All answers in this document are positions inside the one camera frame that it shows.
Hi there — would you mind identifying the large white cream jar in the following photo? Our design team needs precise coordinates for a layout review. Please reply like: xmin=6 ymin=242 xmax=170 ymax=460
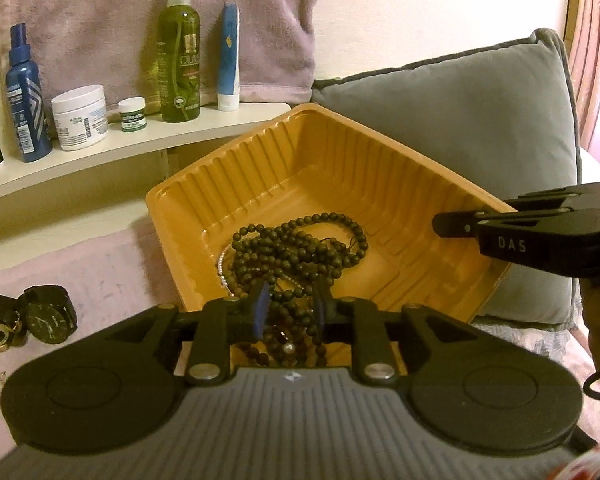
xmin=51 ymin=85 xmax=110 ymax=152

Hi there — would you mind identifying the blue spray bottle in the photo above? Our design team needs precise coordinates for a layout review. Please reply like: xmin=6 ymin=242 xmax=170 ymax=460
xmin=5 ymin=22 xmax=53 ymax=163

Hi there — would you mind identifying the small white green-label jar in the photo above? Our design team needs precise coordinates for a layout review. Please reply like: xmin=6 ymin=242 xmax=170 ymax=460
xmin=118 ymin=97 xmax=148 ymax=133

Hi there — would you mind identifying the gold black-strap wrist watch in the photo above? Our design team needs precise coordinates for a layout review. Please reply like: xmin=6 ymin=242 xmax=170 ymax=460
xmin=0 ymin=292 xmax=29 ymax=353

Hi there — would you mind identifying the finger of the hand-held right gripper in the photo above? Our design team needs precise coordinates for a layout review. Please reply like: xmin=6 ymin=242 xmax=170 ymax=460
xmin=502 ymin=185 xmax=600 ymax=212
xmin=432 ymin=210 xmax=512 ymax=239

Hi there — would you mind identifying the white wooden shelf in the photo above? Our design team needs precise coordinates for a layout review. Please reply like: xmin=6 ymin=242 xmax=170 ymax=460
xmin=0 ymin=0 xmax=292 ymax=206

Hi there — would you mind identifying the pink curtain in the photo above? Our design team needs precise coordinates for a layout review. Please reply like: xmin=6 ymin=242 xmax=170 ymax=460
xmin=562 ymin=0 xmax=600 ymax=161

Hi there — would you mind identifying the black wrist watch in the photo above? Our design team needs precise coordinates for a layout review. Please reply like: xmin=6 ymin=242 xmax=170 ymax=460
xmin=17 ymin=285 xmax=78 ymax=346

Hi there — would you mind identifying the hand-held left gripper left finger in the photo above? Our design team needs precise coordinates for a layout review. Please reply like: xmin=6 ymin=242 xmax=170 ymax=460
xmin=105 ymin=282 xmax=270 ymax=387

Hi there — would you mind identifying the blue white-capped tube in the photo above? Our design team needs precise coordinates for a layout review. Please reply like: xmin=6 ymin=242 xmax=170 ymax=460
xmin=216 ymin=2 xmax=242 ymax=112

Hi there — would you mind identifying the orange plastic tray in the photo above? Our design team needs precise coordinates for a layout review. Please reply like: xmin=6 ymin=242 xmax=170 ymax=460
xmin=145 ymin=102 xmax=518 ymax=376

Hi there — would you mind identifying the dark bead necklace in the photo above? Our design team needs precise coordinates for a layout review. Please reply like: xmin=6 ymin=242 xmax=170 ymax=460
xmin=227 ymin=212 xmax=370 ymax=367

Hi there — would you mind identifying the pink bed sheet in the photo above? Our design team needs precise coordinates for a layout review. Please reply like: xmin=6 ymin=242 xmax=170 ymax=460
xmin=0 ymin=220 xmax=196 ymax=441

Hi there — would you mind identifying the silver pearl bracelet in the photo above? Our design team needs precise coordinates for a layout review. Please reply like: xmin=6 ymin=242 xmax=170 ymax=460
xmin=217 ymin=242 xmax=306 ymax=298

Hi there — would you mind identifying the pink towel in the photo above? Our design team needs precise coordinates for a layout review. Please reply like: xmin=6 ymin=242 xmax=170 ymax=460
xmin=0 ymin=0 xmax=317 ymax=111

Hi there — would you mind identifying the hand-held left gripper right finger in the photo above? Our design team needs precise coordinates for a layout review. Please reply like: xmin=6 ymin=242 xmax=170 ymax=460
xmin=314 ymin=282 xmax=474 ymax=387

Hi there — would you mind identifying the grey cushion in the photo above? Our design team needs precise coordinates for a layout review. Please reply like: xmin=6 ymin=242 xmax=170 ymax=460
xmin=311 ymin=27 xmax=583 ymax=331

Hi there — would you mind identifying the red white packet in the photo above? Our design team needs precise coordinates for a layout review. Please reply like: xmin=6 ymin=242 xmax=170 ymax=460
xmin=552 ymin=440 xmax=600 ymax=480

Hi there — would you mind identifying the green liquid spray bottle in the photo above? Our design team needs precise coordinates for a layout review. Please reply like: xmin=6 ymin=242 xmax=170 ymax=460
xmin=157 ymin=0 xmax=202 ymax=123

